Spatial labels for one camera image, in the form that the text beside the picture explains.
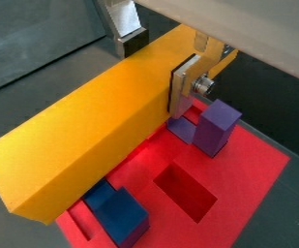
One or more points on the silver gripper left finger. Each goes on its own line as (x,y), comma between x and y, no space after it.
(124,26)

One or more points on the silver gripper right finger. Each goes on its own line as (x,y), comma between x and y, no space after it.
(185,75)

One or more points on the yellow rectangular block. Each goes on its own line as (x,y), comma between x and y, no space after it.
(65,148)

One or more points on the red board with slots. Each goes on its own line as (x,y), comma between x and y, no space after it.
(200,197)

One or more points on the purple U-shaped block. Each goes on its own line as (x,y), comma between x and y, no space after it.
(210,134)

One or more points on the dark blue U-shaped block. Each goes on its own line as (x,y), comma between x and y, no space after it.
(122,216)

